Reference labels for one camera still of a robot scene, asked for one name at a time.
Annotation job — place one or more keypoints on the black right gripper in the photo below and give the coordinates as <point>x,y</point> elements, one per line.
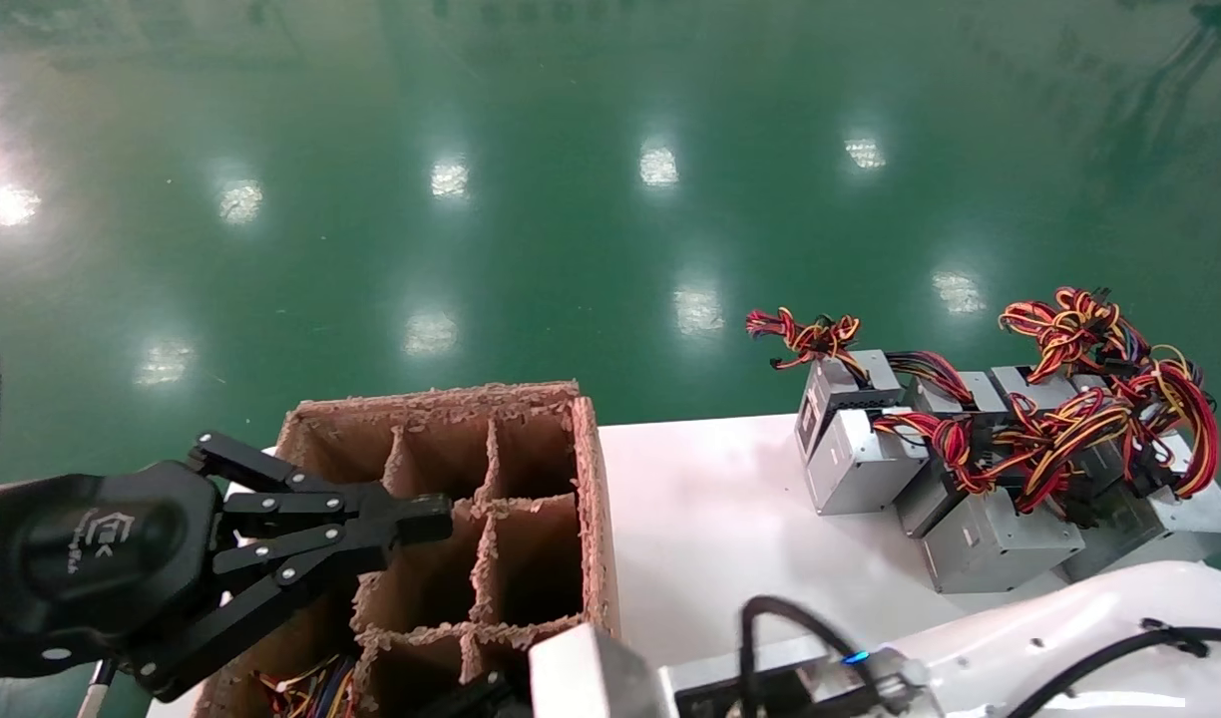
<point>496,700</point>

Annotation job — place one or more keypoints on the brown cardboard divider box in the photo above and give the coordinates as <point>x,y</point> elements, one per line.
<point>591,499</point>

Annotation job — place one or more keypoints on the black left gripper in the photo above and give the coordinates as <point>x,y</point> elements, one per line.
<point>92,558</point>

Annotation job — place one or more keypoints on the silver power supply unit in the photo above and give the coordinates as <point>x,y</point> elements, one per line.
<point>990,543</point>
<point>985,391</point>
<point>855,469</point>
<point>1010,382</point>
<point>882,369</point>
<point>1199,519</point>

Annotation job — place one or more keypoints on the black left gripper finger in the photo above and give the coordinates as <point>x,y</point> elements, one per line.
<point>411,514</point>

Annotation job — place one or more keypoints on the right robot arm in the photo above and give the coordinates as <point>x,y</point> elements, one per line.
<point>1069,618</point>

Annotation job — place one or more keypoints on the grey power supply unit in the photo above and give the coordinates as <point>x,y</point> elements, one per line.
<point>591,678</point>

